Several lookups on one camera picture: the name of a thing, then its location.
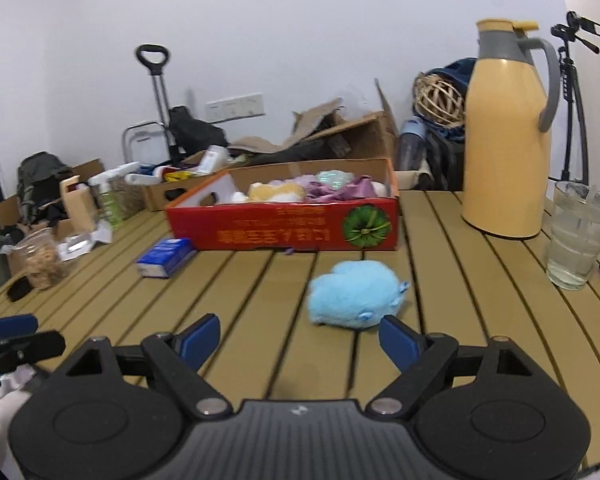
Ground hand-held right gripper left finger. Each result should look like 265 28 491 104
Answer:
52 314 231 420

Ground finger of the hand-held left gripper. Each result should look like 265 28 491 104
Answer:
0 313 39 339
0 329 67 365

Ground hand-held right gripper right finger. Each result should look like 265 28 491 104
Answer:
365 315 548 417

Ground light blue plush toy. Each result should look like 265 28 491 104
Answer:
307 259 411 331

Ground red cardboard box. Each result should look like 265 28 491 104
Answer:
164 158 400 252

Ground yellow plush toy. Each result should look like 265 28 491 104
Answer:
247 181 306 204

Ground black jar lid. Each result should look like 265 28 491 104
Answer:
7 277 32 304

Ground plastic jar of dried food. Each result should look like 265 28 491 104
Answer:
12 227 71 292

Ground person's light clothing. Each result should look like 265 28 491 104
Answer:
0 362 52 480

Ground blue tissue pack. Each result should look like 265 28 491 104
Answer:
135 237 198 279

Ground white paper packets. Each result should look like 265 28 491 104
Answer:
59 219 114 262

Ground brown cardboard box with clothes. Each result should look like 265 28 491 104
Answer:
0 158 107 272

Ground beige wooden box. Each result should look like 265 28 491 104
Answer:
59 174 99 234

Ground grey backpack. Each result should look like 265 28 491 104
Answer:
17 152 74 222

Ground small brown cardboard box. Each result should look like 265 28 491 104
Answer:
142 159 217 212

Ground green spray bottle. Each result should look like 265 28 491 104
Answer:
100 182 124 226

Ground clear container of dried herbs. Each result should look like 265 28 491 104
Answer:
89 162 147 222

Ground pale green plush item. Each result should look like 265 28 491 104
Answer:
315 169 354 190

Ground white plastic bottle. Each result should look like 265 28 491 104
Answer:
199 144 229 171

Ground blue water bottle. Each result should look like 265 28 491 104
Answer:
397 117 429 172

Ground glass of water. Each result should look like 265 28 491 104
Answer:
545 180 600 292

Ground large brown cardboard box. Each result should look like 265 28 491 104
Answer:
229 79 400 167

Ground black trolley bag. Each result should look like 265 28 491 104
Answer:
168 105 230 154

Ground yellow thermos jug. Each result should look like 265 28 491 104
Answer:
461 18 561 239

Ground torn cardboard piece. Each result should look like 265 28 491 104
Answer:
228 97 344 154

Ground wicker ball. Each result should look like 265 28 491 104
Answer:
412 73 467 129

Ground dark blue cloth bag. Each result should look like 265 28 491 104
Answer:
429 57 477 142

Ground metal folding frame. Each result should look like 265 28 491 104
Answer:
122 120 174 164

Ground white wall outlets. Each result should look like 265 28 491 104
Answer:
204 92 265 122

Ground black trolley handle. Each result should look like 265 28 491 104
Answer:
134 43 182 157

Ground black tripod with camera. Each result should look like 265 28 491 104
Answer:
550 10 600 184

